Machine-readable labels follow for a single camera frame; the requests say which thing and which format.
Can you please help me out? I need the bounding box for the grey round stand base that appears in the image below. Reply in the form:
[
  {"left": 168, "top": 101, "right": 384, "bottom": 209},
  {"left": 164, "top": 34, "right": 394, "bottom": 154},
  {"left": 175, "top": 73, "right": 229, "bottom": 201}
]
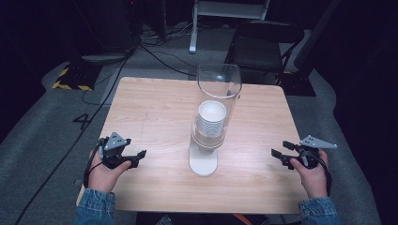
[{"left": 81, "top": 52, "right": 129, "bottom": 66}]

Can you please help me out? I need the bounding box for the black folding chair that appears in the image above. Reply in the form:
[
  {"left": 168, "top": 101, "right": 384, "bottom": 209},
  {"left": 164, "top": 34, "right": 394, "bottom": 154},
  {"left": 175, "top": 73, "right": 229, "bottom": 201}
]
[{"left": 224, "top": 20, "right": 305, "bottom": 86}]

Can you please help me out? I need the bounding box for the clear tube cup dispenser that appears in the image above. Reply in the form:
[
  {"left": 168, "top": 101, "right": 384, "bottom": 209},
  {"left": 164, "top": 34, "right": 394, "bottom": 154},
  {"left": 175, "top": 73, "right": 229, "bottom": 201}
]
[{"left": 188, "top": 63, "right": 243, "bottom": 178}]

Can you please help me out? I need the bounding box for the black stand with base plate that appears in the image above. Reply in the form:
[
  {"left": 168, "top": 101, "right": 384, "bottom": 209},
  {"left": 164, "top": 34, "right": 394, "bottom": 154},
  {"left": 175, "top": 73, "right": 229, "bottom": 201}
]
[{"left": 277, "top": 0, "right": 343, "bottom": 98}]

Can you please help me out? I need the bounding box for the stack of white paper cups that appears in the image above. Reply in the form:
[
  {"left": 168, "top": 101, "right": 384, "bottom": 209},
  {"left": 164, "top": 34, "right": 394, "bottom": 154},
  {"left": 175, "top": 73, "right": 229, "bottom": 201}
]
[{"left": 196, "top": 99, "right": 227, "bottom": 139}]

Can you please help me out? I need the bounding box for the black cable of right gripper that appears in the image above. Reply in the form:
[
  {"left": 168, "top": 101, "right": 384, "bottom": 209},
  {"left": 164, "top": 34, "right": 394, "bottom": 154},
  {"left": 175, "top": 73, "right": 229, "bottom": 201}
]
[{"left": 304, "top": 149, "right": 333, "bottom": 197}]

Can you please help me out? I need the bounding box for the person's left hand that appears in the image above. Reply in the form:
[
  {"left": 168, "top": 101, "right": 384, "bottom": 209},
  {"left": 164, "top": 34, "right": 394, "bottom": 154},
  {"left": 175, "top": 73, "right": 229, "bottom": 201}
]
[{"left": 86, "top": 151, "right": 132, "bottom": 193}]

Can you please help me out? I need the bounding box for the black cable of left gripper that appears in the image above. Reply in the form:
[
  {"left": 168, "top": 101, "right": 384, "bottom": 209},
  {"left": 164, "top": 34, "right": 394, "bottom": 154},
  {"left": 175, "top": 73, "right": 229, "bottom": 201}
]
[{"left": 82, "top": 139, "right": 105, "bottom": 189}]

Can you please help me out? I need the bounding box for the long black floor cable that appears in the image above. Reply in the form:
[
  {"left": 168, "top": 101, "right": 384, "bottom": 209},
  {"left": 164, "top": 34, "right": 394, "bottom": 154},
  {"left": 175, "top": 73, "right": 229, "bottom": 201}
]
[{"left": 13, "top": 46, "right": 139, "bottom": 225}]

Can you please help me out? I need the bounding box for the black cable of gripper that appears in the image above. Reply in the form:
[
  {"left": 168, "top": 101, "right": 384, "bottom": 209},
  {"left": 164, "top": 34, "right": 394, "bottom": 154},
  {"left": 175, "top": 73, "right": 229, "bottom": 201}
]
[
  {"left": 82, "top": 139, "right": 105, "bottom": 189},
  {"left": 304, "top": 149, "right": 333, "bottom": 197}
]

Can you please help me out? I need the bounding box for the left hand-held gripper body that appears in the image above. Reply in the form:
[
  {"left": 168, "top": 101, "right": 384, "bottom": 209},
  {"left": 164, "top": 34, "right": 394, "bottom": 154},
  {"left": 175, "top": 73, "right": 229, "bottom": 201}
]
[{"left": 99, "top": 131, "right": 132, "bottom": 171}]

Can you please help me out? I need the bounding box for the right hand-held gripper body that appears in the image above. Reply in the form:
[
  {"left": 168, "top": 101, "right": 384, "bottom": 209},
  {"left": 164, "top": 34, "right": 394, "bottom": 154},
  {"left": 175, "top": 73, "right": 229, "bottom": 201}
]
[{"left": 295, "top": 134, "right": 338, "bottom": 171}]

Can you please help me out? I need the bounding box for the person's right hand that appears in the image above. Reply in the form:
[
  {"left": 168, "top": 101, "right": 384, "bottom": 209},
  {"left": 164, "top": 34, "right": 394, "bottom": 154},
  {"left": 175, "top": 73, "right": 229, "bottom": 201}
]
[{"left": 289, "top": 148, "right": 329, "bottom": 200}]

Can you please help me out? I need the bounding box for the white metal stand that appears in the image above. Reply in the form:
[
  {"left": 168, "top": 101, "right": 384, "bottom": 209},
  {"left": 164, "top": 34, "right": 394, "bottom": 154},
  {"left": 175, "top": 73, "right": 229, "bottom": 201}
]
[{"left": 188, "top": 0, "right": 270, "bottom": 54}]

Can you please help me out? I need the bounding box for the black yellow striped floor plate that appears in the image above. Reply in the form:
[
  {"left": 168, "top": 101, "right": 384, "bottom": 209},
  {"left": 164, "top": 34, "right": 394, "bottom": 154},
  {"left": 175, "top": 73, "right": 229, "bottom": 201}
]
[{"left": 51, "top": 63, "right": 105, "bottom": 92}]

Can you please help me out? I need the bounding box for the orange strap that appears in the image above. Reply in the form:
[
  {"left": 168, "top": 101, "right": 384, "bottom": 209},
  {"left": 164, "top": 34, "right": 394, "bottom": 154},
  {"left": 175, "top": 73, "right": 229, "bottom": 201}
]
[{"left": 232, "top": 213, "right": 253, "bottom": 225}]

